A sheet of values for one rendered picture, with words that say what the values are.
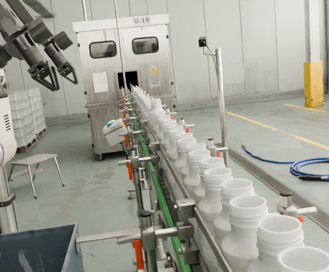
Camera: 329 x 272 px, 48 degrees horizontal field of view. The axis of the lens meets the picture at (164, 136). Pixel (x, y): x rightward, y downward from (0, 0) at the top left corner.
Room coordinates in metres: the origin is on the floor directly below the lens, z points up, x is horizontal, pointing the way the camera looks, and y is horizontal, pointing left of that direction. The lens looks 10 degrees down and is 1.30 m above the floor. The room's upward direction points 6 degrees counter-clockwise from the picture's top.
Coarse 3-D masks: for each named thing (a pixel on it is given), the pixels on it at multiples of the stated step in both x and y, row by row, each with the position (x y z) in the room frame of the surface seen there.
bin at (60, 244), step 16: (0, 240) 0.84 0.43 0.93; (16, 240) 0.84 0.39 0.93; (32, 240) 0.85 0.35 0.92; (48, 240) 0.85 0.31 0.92; (64, 240) 0.86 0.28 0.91; (80, 240) 0.80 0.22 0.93; (96, 240) 0.80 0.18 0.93; (0, 256) 0.84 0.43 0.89; (16, 256) 0.84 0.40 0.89; (32, 256) 0.85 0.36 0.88; (48, 256) 0.85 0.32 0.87; (64, 256) 0.85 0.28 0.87; (80, 256) 0.84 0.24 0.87
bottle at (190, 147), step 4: (188, 144) 0.65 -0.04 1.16; (192, 144) 0.65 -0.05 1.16; (196, 144) 0.65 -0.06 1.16; (200, 144) 0.65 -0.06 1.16; (204, 144) 0.64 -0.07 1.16; (188, 148) 0.63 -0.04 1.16; (192, 148) 0.62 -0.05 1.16; (196, 148) 0.62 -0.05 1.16; (200, 148) 0.62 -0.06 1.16; (204, 148) 0.63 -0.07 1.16; (188, 152) 0.63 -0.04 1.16; (184, 168) 0.63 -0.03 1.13; (188, 168) 0.62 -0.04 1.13; (184, 172) 0.62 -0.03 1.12; (188, 172) 0.62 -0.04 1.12; (184, 176) 0.62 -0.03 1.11
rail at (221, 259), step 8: (136, 104) 2.18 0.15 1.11; (168, 160) 0.75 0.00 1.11; (176, 176) 0.63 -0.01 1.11; (168, 184) 0.80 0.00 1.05; (184, 192) 0.54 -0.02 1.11; (200, 216) 0.44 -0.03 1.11; (200, 224) 0.43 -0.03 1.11; (208, 232) 0.39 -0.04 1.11; (192, 240) 0.52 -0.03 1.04; (208, 240) 0.39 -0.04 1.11; (216, 248) 0.36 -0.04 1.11; (200, 256) 0.46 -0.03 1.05; (216, 256) 0.36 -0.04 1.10; (200, 264) 0.46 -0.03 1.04; (224, 264) 0.32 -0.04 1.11
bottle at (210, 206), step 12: (216, 168) 0.48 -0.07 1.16; (228, 168) 0.47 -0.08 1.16; (204, 180) 0.46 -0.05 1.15; (216, 180) 0.44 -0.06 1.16; (216, 192) 0.45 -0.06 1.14; (204, 204) 0.45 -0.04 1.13; (216, 204) 0.44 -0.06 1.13; (204, 216) 0.44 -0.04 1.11; (204, 240) 0.45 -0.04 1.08; (204, 252) 0.45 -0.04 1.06; (216, 264) 0.44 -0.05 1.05
